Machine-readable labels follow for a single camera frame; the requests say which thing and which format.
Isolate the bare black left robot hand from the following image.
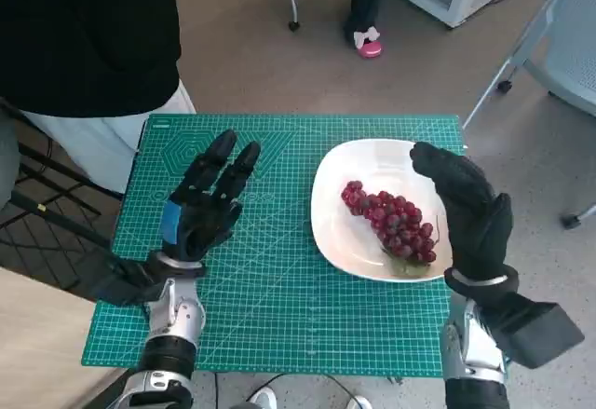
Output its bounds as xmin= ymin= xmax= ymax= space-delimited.
xmin=160 ymin=128 xmax=262 ymax=264

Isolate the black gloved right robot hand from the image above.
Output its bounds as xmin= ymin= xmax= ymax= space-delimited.
xmin=408 ymin=141 xmax=513 ymax=282

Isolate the red toy grape bunch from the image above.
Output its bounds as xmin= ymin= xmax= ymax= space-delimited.
xmin=340 ymin=179 xmax=441 ymax=279

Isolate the white plate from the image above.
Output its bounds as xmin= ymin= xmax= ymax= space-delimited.
xmin=310 ymin=138 xmax=467 ymax=283

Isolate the green cutting mat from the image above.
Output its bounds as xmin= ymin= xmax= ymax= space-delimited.
xmin=81 ymin=113 xmax=467 ymax=377

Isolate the grey blue chair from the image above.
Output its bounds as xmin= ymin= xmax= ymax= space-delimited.
xmin=460 ymin=0 xmax=596 ymax=231

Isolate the light wooden table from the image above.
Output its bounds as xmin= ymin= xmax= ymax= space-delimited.
xmin=0 ymin=266 xmax=131 ymax=409

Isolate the person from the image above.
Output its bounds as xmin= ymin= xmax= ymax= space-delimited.
xmin=0 ymin=0 xmax=196 ymax=194
xmin=344 ymin=0 xmax=392 ymax=60

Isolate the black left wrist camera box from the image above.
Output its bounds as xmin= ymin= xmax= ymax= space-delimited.
xmin=86 ymin=240 xmax=162 ymax=307

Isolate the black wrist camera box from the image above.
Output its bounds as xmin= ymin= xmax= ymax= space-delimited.
xmin=86 ymin=240 xmax=162 ymax=307
xmin=479 ymin=290 xmax=586 ymax=371

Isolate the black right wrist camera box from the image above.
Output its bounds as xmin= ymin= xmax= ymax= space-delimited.
xmin=479 ymin=290 xmax=586 ymax=371

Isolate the black wire rack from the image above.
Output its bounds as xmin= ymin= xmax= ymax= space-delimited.
xmin=0 ymin=101 xmax=127 ymax=303

